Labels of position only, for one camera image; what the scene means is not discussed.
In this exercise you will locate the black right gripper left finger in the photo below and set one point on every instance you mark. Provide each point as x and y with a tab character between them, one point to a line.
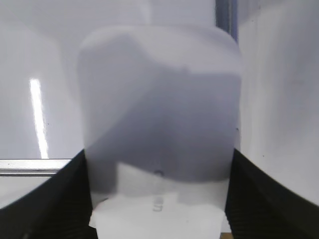
60	208

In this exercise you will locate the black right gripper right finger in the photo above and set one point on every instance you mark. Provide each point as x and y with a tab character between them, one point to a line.
258	207

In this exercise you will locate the white eraser with black felt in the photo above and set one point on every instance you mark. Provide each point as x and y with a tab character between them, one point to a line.
159	109

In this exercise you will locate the white board with grey frame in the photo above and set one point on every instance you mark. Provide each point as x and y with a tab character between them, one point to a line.
40	41

